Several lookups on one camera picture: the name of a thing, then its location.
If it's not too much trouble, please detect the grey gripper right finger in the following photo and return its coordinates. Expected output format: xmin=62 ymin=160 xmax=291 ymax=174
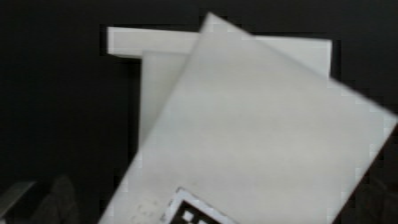
xmin=346 ymin=173 xmax=398 ymax=224

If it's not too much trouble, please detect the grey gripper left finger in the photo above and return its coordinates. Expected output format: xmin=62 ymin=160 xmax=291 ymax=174
xmin=0 ymin=175 xmax=81 ymax=224

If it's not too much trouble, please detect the white cabinet top block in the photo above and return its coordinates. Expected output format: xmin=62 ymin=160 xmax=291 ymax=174
xmin=97 ymin=15 xmax=398 ymax=224

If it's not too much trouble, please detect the white right fence block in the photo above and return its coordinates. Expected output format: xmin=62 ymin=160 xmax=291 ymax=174
xmin=106 ymin=27 xmax=332 ymax=144

